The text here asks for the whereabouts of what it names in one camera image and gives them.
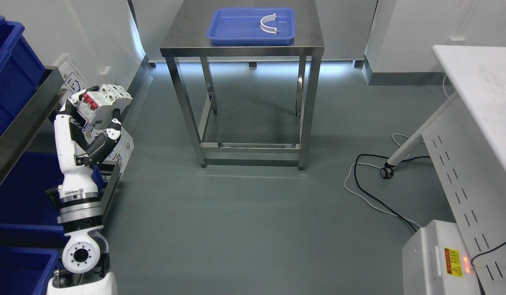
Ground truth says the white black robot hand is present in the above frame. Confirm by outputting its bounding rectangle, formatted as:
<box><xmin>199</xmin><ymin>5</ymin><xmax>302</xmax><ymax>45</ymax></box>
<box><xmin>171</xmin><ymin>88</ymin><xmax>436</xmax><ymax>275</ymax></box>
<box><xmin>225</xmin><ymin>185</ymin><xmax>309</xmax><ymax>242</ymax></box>
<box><xmin>54</xmin><ymin>84</ymin><xmax>132</xmax><ymax>205</ymax></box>

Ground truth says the white red circuit breaker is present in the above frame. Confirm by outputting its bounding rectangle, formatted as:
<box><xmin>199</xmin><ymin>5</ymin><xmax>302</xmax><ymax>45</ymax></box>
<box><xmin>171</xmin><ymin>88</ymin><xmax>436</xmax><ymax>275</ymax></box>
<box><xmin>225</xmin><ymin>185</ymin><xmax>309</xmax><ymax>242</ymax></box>
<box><xmin>77</xmin><ymin>84</ymin><xmax>133</xmax><ymax>129</ymax></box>

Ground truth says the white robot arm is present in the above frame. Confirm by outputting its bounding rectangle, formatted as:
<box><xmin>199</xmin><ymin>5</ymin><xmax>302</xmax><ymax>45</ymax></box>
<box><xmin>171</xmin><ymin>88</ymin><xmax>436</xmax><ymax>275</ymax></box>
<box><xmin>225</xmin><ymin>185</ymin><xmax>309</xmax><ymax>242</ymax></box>
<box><xmin>45</xmin><ymin>186</ymin><xmax>118</xmax><ymax>295</ymax></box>

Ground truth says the metal shelf rack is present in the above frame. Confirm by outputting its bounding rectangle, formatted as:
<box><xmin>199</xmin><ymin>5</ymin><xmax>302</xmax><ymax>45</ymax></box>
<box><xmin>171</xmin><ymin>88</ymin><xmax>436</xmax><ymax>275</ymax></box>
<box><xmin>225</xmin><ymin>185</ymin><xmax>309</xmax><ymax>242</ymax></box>
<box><xmin>0</xmin><ymin>66</ymin><xmax>122</xmax><ymax>222</ymax></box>

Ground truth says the blue storage bin left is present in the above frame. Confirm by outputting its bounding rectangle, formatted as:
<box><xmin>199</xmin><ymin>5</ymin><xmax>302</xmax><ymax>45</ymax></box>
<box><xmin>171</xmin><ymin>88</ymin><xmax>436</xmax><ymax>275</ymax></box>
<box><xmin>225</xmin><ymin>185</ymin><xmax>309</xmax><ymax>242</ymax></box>
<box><xmin>0</xmin><ymin>15</ymin><xmax>45</xmax><ymax>136</ymax></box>

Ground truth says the stainless steel table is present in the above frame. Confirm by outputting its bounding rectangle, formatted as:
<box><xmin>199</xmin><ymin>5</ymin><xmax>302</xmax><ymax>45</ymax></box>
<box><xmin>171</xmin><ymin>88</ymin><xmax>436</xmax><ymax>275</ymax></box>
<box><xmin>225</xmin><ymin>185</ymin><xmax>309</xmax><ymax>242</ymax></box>
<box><xmin>160</xmin><ymin>0</ymin><xmax>325</xmax><ymax>175</ymax></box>

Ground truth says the blue plastic tray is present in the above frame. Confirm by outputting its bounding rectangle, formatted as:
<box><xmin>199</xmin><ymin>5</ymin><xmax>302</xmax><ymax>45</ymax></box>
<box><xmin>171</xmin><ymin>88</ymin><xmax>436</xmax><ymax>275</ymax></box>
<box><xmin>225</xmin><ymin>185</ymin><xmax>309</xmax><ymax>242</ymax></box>
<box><xmin>206</xmin><ymin>7</ymin><xmax>296</xmax><ymax>46</ymax></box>

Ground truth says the white curved pipe clamp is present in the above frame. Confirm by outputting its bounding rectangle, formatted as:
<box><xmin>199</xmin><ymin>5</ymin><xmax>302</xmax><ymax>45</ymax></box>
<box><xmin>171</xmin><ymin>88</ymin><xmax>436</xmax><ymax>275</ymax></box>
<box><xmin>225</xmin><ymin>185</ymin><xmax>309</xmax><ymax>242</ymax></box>
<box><xmin>260</xmin><ymin>13</ymin><xmax>282</xmax><ymax>35</ymax></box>

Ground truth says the white equipment box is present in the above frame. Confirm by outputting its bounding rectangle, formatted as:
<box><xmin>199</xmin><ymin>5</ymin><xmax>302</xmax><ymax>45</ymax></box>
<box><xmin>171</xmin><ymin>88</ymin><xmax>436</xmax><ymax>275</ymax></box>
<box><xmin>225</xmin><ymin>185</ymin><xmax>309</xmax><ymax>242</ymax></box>
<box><xmin>402</xmin><ymin>220</ymin><xmax>484</xmax><ymax>295</ymax></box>

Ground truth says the white wheeled table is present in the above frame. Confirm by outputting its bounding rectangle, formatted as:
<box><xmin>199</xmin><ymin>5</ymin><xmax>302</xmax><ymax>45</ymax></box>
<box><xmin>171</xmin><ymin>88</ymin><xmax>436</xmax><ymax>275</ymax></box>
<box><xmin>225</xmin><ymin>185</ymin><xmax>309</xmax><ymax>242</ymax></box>
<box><xmin>380</xmin><ymin>45</ymin><xmax>506</xmax><ymax>295</ymax></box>

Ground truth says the white cable on floor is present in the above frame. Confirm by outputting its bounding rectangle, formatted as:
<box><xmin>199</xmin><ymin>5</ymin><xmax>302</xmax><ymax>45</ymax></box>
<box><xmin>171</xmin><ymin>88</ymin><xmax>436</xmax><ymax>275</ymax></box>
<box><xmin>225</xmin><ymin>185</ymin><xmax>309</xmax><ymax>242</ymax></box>
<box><xmin>344</xmin><ymin>74</ymin><xmax>452</xmax><ymax>224</ymax></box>

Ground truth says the black cable on floor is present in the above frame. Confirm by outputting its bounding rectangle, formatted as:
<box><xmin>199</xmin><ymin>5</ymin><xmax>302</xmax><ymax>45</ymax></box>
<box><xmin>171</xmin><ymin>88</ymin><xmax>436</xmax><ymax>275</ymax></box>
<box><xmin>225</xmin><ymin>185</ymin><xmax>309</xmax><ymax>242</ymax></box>
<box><xmin>354</xmin><ymin>154</ymin><xmax>506</xmax><ymax>267</ymax></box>

